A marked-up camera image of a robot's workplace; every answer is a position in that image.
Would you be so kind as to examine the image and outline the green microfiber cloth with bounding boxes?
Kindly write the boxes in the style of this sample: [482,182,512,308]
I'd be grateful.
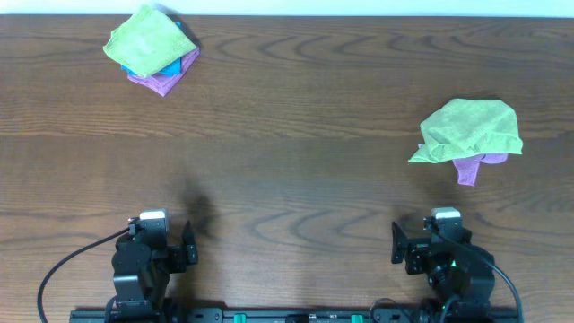
[409,99,523,163]

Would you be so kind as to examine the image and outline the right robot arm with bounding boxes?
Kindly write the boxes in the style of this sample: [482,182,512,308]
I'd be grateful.
[391,217,495,322]

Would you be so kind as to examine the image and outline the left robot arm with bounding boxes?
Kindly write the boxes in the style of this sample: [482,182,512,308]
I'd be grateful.
[111,218,198,322]

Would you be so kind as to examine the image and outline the crumpled purple cloth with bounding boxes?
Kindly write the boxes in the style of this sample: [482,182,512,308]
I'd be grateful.
[453,153,508,187]

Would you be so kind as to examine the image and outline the folded purple cloth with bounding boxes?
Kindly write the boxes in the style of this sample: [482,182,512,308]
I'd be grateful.
[127,48,200,97]

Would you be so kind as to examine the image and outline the folded blue cloth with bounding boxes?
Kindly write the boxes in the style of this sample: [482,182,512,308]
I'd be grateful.
[120,20,183,78]

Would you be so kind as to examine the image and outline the folded green cloth on stack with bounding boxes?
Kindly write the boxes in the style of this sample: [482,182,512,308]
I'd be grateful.
[102,4,198,79]

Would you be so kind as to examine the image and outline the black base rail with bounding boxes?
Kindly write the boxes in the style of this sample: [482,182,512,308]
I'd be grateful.
[69,307,519,323]

